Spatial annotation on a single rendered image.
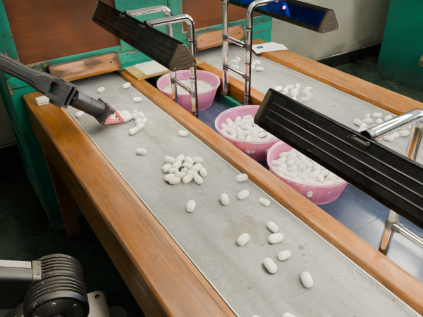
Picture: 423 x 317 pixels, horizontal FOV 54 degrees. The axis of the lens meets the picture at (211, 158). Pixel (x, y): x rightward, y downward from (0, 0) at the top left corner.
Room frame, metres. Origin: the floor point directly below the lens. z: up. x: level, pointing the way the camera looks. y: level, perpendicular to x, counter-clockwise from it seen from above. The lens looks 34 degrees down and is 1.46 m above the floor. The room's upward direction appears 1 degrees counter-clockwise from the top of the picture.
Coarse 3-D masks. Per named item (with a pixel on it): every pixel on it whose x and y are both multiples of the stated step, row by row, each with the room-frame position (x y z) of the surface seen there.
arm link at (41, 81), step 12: (0, 60) 1.18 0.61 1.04; (12, 60) 1.19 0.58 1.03; (12, 72) 1.18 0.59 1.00; (24, 72) 1.19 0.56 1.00; (36, 72) 1.20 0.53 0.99; (36, 84) 1.19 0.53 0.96; (48, 84) 1.20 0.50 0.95; (60, 84) 1.21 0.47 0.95; (48, 96) 1.19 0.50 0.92; (60, 96) 1.20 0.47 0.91
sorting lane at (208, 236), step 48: (96, 96) 1.57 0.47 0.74; (144, 96) 1.55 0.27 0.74; (96, 144) 1.19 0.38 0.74; (144, 144) 1.18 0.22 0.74; (192, 144) 1.17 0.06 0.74; (144, 192) 0.92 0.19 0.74; (192, 192) 0.91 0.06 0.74; (192, 240) 0.73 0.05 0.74; (288, 240) 0.72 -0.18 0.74; (240, 288) 0.58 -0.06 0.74; (288, 288) 0.58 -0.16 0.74; (336, 288) 0.58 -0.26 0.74; (384, 288) 0.57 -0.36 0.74
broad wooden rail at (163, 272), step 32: (32, 96) 1.53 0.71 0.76; (32, 128) 1.55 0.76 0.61; (64, 128) 1.26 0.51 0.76; (64, 160) 1.07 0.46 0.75; (96, 160) 1.05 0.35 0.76; (96, 192) 0.89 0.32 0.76; (128, 192) 0.89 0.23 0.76; (96, 224) 0.88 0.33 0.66; (128, 224) 0.76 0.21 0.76; (160, 224) 0.78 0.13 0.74; (128, 256) 0.66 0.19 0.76; (160, 256) 0.66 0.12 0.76; (128, 288) 0.71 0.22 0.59; (160, 288) 0.57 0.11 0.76; (192, 288) 0.56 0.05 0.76
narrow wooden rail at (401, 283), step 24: (120, 72) 1.76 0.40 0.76; (192, 120) 1.29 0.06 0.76; (216, 144) 1.13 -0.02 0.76; (240, 168) 1.00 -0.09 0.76; (264, 168) 0.99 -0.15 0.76; (288, 192) 0.87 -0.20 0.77; (312, 216) 0.77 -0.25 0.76; (336, 240) 0.69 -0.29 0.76; (360, 240) 0.69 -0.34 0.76; (360, 264) 0.63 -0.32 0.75; (384, 264) 0.62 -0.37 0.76; (408, 288) 0.55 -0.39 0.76
